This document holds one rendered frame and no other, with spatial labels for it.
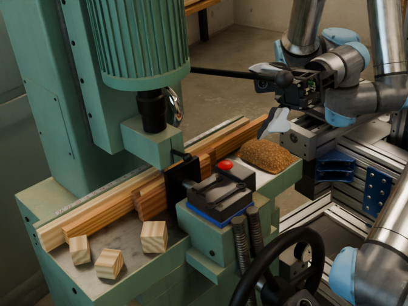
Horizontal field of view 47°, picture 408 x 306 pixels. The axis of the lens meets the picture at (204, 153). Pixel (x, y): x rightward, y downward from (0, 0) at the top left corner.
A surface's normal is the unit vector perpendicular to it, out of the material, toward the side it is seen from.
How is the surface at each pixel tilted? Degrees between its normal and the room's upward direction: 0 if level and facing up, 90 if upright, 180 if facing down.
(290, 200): 0
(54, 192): 0
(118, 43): 90
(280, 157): 32
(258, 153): 43
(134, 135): 90
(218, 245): 90
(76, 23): 90
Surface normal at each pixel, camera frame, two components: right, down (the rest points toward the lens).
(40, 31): -0.73, 0.41
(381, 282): -0.40, -0.50
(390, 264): -0.01, -0.44
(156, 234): -0.07, -0.84
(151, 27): 0.40, 0.47
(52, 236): 0.68, 0.35
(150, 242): -0.05, 0.54
